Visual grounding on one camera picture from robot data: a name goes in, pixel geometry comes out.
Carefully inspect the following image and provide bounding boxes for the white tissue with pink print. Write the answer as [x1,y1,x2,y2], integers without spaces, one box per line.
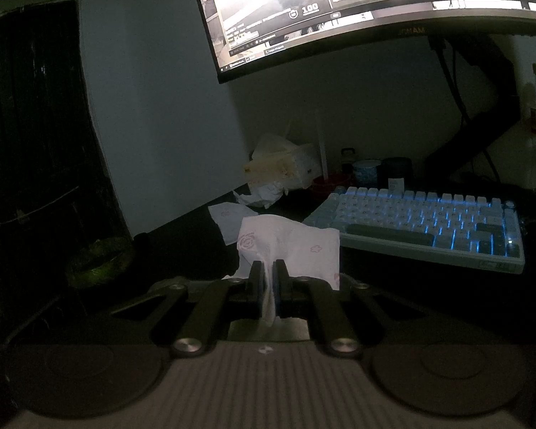
[223,215,342,327]

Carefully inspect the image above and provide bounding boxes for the black monitor cables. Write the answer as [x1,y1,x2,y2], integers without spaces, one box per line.
[430,37,471,122]

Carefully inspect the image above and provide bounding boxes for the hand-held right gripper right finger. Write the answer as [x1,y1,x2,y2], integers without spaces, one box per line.
[272,259,430,359]

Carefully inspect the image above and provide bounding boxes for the tissue pack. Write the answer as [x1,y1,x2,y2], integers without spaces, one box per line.
[243,134,319,191]

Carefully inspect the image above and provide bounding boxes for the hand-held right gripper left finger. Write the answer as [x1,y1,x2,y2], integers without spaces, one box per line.
[109,259,269,359]

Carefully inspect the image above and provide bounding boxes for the small bottle with black cap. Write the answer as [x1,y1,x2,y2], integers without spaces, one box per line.
[341,147,357,176]

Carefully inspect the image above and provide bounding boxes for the white stick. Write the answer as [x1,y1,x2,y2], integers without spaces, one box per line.
[314,109,330,180]

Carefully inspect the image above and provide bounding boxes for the green glass ashtray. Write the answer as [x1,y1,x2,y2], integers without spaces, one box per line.
[65,236,135,289]

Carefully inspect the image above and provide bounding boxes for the crumpled white tissue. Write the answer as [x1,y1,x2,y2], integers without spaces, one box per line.
[233,182,287,209]

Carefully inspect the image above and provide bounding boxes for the curved computer monitor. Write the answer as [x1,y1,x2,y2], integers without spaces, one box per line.
[188,0,536,85]

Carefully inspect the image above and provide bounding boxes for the flat white tissue piece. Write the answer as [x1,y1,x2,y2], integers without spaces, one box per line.
[208,202,258,246]

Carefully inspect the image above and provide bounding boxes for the black monitor stand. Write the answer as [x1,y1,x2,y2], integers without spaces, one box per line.
[423,35,521,176]

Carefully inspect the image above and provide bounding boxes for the blue patterned cup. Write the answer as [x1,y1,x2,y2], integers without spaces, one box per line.
[352,159,382,187]

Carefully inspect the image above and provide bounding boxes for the backlit light blue keyboard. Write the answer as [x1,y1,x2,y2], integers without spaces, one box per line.
[303,185,526,275]

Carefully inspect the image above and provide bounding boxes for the black jar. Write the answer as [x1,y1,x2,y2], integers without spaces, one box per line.
[381,157,414,188]

